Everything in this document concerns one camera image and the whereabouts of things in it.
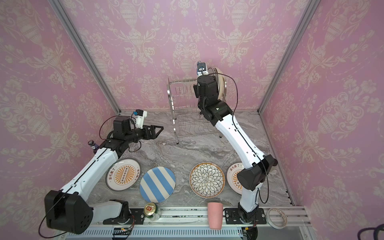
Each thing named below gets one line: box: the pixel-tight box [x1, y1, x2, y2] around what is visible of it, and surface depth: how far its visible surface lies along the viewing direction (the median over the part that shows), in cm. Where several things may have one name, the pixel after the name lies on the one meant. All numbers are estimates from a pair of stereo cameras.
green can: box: [143, 202, 161, 221], surface depth 68 cm
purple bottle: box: [87, 140, 99, 154], surface depth 81 cm
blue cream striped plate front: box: [139, 166, 176, 203], surface depth 85 cm
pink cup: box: [207, 202, 223, 230], surface depth 71 cm
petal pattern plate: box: [189, 161, 226, 199], surface depth 87 cm
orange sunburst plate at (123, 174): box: [105, 158, 141, 192], surface depth 89 cm
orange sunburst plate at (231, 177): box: [226, 161, 245, 195], surface depth 88 cm
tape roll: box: [266, 207, 288, 230], surface depth 73 cm
